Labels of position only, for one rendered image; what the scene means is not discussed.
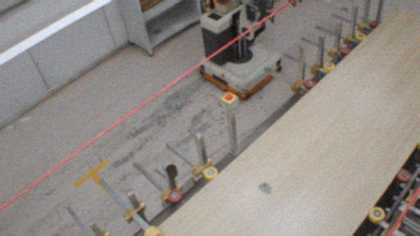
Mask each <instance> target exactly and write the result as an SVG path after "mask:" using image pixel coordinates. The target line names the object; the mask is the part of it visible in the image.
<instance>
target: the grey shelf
mask: <svg viewBox="0 0 420 236"><path fill-rule="evenodd" d="M117 1H118V2H119V8H120V10H121V14H122V18H123V21H124V23H125V28H126V31H127V34H128V39H129V40H130V45H133V43H137V44H138V45H139V46H140V47H142V48H145V49H146V50H148V54H149V56H150V57H151V56H153V53H152V49H151V48H152V47H155V46H156V45H158V43H160V42H161V41H162V40H164V39H167V38H169V37H171V36H172V35H173V34H174V33H177V32H179V31H180V30H182V29H183V28H185V27H186V26H188V25H190V24H192V23H193V22H195V21H196V20H198V19H200V16H201V15H202V11H201V6H200V1H199V0H164V1H162V2H160V3H159V4H157V5H155V6H153V7H151V8H150V9H148V10H147V11H144V12H142V11H141V7H140V2H139V0H138V1H137V0H117Z"/></svg>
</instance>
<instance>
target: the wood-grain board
mask: <svg viewBox="0 0 420 236"><path fill-rule="evenodd" d="M419 140H420V16H418V15H416V14H413V13H411V12H408V11H405V10H403V9H400V8H398V7H397V8H396V9H395V10H394V11H393V12H391V14H390V15H389V16H388V17H386V18H385V19H384V20H383V22H381V23H380V24H379V25H378V26H377V27H376V28H375V29H374V30H373V31H372V32H371V33H370V34H369V35H368V36H367V37H366V38H365V39H364V40H363V41H362V42H360V44H359V45H358V46H357V47H356V48H355V49H353V50H352V52H350V53H349V55H347V56H346V57H345V58H344V59H343V61H340V62H339V64H338V65H337V66H336V67H335V68H333V69H332V70H331V71H330V72H329V73H328V75H325V77H324V78H323V79H322V80H321V81H319V82H318V83H317V84H316V86H315V87H313V88H312V89H311V90H310V91H309V92H308V93H307V94H306V95H304V96H303V97H302V99H300V100H299V101H298V102H297V103H296V104H295V105H294V106H292V107H291V108H290V109H289V110H288V111H287V112H286V113H285V114H284V115H283V116H282V117H281V118H280V119H279V120H278V121H277V122H275V123H274V124H273V126H272V127H271V128H270V129H267V130H266V132H265V133H264V134H263V135H262V136H261V137H258V139H257V140H256V141H255V142H254V143H253V144H251V146H249V147H248V148H247V149H246V150H245V151H243V153H242V154H240V155H239V156H238V157H236V159H235V160H234V161H233V162H231V163H230V164H229V165H228V166H227V167H226V168H225V169H224V170H223V171H221V172H220V173H219V174H218V175H217V177H215V178H214V179H212V180H211V181H210V182H209V184H207V185H205V186H204V187H203V188H202V190H200V191H199V192H198V193H196V194H195V195H194V196H193V197H192V198H191V199H190V200H189V201H188V202H187V203H186V204H185V205H184V206H181V207H180V209H179V210H178V211H176V212H174V214H173V215H172V216H170V217H169V218H168V219H167V220H165V221H164V222H163V223H162V225H159V226H158V227H157V228H158V229H159V230H160V231H161V232H162V236H352V235H353V234H354V232H355V230H357V229H358V227H359V226H360V225H361V224H362V223H363V221H364V219H365V218H366V217H367V215H368V213H369V212H370V210H371V209H372V208H373V207H374V206H375V205H376V203H377V201H378V200H380V197H381V195H382V194H384V192H385V191H386V189H387V187H388V186H389V185H390V183H391V181H392V180H393V179H394V178H395V176H396V175H397V174H398V171H399V170H400V169H401V168H402V166H403V165H404V163H405V162H406V161H407V159H408V158H409V155H410V154H412V151H413V150H414V148H415V147H416V146H417V145H418V142H419ZM263 181H265V182H268V183H269V186H270V187H272V192H271V193H269V194H267V193H265V192H260V189H259V188H258V186H259V185H260V184H262V183H263Z"/></svg>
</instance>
